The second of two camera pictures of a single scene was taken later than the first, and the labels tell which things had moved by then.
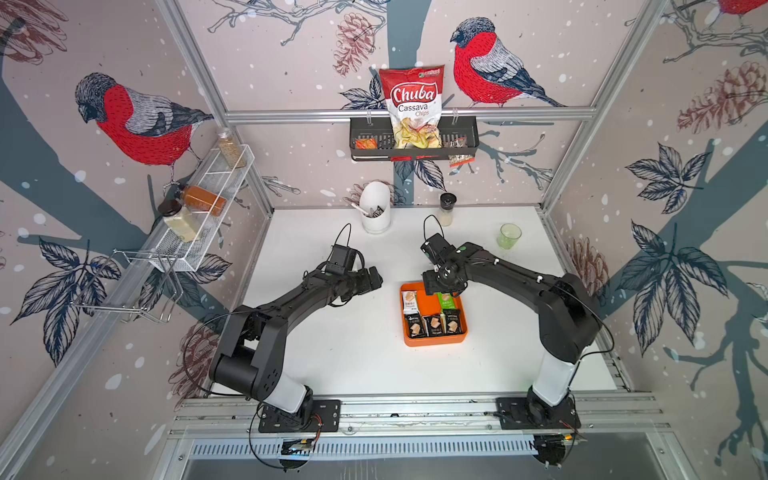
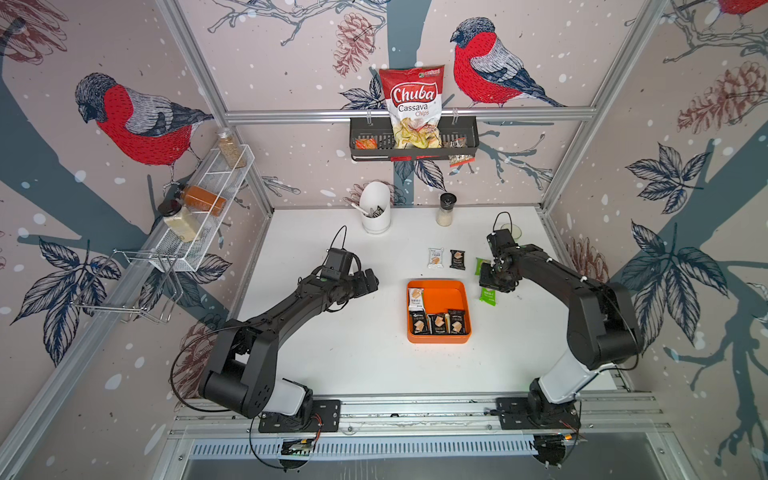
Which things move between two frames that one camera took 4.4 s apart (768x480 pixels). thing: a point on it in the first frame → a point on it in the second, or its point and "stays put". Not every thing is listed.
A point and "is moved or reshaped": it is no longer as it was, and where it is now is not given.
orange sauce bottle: (199, 199) stays put
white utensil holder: (375, 207) stays put
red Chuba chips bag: (413, 98) stays put
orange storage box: (429, 304) is moved or reshaped
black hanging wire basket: (371, 139) stays put
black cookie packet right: (453, 321) stays put
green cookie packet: (446, 301) → (488, 296)
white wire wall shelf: (197, 215) stays put
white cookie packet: (410, 302) is moved or reshaped
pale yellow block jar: (184, 225) stays put
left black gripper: (367, 285) stays put
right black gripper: (429, 288) → (483, 281)
